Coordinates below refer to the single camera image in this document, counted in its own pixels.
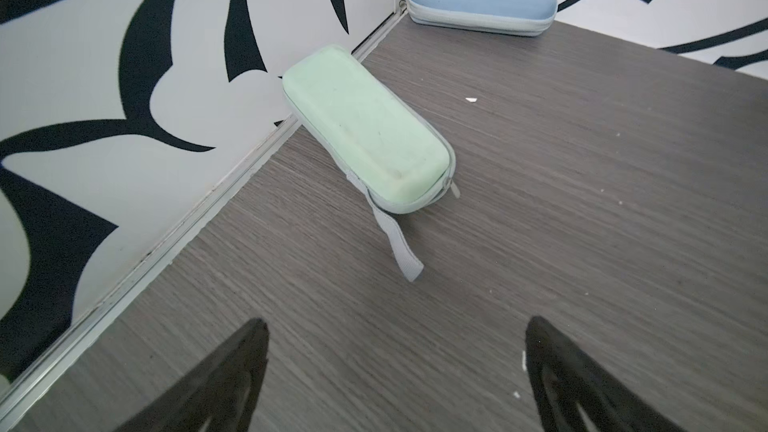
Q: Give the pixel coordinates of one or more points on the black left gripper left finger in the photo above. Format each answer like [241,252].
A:
[219,394]

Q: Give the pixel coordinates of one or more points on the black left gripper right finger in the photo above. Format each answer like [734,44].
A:
[575,393]

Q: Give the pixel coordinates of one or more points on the green glasses case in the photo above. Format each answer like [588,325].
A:
[396,159]

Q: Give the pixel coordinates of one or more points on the blue glasses case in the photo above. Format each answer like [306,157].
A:
[511,17]

